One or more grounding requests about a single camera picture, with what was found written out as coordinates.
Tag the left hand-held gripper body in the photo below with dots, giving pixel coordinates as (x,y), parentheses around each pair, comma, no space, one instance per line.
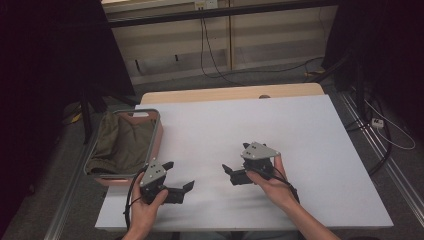
(152,175)

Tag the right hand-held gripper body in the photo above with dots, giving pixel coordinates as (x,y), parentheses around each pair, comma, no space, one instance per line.
(258,151)

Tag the pink basket with grey rim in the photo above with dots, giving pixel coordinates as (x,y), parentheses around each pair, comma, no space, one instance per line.
(113,181)

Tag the olive green pants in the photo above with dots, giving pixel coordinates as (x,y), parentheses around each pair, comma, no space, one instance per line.
(123,146)

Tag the person's left hand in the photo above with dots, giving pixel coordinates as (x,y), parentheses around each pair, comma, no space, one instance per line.
(143,213)

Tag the person's right hand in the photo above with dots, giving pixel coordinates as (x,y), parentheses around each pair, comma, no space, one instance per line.
(278,191)

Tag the white table mat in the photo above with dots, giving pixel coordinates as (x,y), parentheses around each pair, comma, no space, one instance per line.
(316,140)

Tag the wooden table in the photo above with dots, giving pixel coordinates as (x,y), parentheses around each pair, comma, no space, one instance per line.
(216,93)

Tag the black tripod stand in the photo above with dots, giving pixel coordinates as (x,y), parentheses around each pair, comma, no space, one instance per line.
(87,116)

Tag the beige cabinet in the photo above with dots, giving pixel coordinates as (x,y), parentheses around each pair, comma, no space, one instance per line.
(266,43)

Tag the black metal stand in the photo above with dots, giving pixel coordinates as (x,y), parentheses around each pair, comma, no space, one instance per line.
(346,70)

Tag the white power adapter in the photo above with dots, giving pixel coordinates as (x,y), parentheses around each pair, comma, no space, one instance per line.
(377,123)

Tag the black horizontal bar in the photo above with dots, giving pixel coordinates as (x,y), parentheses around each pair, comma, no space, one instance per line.
(216,13)

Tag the black curtain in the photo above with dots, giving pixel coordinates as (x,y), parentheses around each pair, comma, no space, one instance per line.
(383,43)
(46,66)

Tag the aluminium floor rail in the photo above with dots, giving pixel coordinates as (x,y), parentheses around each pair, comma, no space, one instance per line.
(376,143)
(66,200)

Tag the white wall socket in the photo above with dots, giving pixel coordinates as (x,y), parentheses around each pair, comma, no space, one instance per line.
(206,4)

